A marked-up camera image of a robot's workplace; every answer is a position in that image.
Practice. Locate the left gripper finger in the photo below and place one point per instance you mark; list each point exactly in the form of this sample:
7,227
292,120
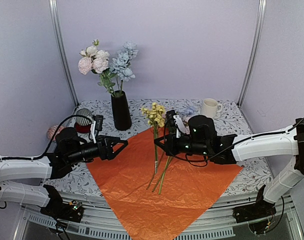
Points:
114,149
114,140

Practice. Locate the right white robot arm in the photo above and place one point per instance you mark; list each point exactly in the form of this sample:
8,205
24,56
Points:
285,141

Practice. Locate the blue artificial flower stem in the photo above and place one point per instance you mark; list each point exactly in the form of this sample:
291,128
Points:
120,66

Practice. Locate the aluminium front rail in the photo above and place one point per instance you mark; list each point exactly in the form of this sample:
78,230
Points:
217,223

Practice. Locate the red round coaster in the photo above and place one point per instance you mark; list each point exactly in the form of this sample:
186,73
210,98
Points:
82,129

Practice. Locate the striped ceramic cup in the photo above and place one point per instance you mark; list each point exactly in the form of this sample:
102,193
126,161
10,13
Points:
85,117

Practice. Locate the right aluminium frame post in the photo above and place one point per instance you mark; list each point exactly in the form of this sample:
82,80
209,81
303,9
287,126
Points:
253,52

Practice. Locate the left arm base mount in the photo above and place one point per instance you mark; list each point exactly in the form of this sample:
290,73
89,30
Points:
57,209

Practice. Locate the orange yellow wrapping paper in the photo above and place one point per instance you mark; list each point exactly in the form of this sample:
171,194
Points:
158,205

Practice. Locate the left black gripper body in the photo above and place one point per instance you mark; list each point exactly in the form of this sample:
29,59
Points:
78,156

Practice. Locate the left aluminium frame post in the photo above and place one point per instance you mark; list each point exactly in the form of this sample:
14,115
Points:
53,8

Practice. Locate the aluminium frame post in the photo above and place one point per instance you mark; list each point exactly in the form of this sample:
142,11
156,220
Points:
53,8
253,52

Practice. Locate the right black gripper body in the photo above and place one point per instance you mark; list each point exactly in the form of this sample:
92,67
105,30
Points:
195,148

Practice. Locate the white ceramic mug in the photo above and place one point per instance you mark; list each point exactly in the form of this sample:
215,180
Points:
210,108

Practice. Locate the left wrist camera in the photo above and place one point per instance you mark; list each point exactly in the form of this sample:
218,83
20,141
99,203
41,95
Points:
96,127

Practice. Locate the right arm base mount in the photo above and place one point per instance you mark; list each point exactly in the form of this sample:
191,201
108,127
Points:
259,209

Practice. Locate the yellow artificial flower sprig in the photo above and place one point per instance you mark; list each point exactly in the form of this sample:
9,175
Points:
155,116

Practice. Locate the tall black vase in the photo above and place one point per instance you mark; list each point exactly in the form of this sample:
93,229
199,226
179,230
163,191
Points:
120,111

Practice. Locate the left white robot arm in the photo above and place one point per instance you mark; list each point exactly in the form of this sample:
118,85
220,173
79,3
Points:
14,169

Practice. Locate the white artificial flower stem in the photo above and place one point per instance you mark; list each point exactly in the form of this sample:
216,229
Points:
94,52

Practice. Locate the pink artificial flower stem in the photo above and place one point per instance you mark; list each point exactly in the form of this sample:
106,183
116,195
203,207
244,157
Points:
99,66

